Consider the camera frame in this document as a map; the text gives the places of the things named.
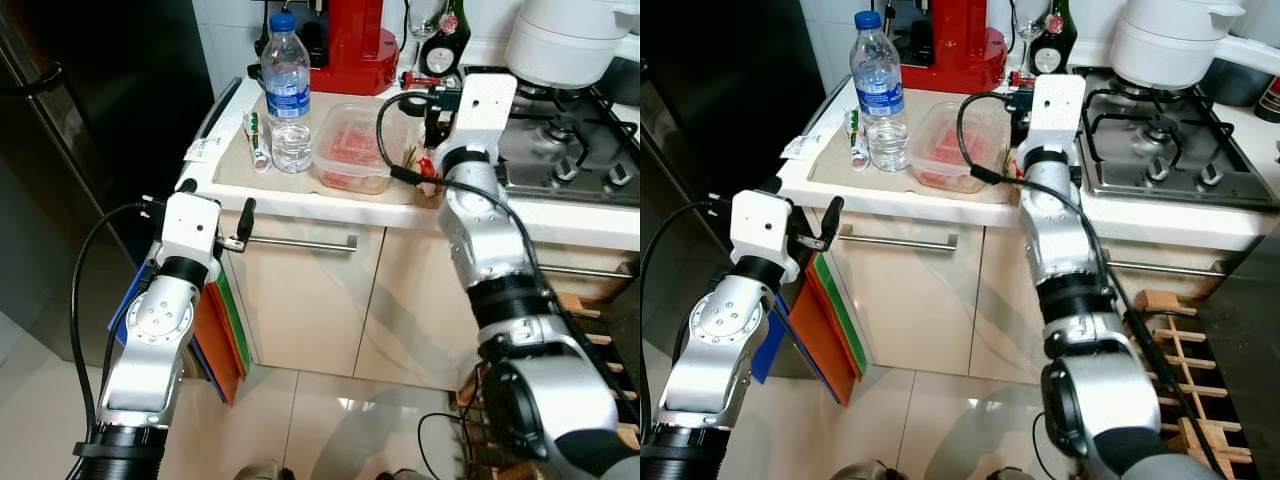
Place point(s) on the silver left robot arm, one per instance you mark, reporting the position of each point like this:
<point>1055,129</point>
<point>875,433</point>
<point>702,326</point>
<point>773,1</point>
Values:
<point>725,330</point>
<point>155,320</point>

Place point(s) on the small red black gadget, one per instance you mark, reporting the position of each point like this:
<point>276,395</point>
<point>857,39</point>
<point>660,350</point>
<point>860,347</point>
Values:
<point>412,80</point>
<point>1018,78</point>

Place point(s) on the beige counter mat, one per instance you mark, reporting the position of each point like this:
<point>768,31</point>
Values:
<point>830,170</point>
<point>235,175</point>

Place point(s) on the dark green flask bottle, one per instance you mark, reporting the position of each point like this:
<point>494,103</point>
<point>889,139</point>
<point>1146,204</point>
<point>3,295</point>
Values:
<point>440,55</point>
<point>1050,55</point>

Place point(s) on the small green white packet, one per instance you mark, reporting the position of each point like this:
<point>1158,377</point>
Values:
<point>258,145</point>
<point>857,145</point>

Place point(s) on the clear plastic food container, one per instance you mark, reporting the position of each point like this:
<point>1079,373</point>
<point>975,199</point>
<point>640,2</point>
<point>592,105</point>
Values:
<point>355,150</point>
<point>950,150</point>

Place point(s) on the green flat board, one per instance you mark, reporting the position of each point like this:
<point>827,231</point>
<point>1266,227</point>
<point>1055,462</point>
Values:
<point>236,325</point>
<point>845,315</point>

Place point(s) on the white paper tag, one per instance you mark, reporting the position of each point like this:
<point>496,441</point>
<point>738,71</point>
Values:
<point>800,147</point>
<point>205,150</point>

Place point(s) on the red coffee machine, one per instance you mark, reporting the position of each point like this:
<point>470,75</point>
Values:
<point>355,50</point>
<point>960,50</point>

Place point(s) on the clear wine glass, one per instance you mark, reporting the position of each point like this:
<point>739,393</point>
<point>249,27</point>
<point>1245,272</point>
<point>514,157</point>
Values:
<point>1030,20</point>
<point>425,15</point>

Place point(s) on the beige kitchen cabinet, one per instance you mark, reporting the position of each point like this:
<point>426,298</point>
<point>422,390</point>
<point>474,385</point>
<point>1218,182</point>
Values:
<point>900,310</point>
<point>300,310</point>

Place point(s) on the blue flat board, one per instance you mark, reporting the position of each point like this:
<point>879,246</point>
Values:
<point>768,355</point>
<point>120,318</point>

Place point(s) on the blue capped water bottle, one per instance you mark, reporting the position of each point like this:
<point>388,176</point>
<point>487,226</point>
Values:
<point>288,100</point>
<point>880,95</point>

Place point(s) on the stainless gas hob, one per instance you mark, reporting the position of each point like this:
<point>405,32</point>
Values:
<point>570,150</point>
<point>1160,150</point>

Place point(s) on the white cooking pot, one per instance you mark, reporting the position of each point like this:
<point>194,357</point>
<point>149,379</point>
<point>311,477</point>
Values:
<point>1165,45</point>
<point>565,40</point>

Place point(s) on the tall black appliance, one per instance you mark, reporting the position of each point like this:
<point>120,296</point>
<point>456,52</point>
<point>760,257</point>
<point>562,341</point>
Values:
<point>720,110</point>
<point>90,130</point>

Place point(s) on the black pan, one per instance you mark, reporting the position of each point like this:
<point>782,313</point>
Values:
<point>1230,85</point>

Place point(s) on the wooden lattice rack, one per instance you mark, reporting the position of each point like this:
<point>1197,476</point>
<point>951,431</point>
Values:
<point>570,300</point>
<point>1160,300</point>

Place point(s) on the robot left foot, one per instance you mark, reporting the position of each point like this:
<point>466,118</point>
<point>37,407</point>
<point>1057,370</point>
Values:
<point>858,472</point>
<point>262,472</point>

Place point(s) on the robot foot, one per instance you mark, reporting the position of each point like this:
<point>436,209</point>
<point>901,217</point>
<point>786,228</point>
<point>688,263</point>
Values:
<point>405,475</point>
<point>858,472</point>
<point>1005,475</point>
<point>262,472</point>

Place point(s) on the red black can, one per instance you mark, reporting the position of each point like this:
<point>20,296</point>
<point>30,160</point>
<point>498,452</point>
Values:
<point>1270,100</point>

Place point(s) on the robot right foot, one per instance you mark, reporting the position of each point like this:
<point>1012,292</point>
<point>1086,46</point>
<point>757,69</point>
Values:
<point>1005,475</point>
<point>405,475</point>

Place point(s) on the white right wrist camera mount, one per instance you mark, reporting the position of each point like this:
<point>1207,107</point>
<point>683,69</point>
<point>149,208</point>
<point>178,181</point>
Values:
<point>487,110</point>
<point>1055,115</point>

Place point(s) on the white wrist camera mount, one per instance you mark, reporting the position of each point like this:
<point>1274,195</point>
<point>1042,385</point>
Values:
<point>190,235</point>
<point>487,110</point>
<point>762,235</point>
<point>1055,115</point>

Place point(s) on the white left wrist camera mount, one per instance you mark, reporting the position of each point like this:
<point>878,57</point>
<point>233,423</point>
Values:
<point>762,235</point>
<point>190,235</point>

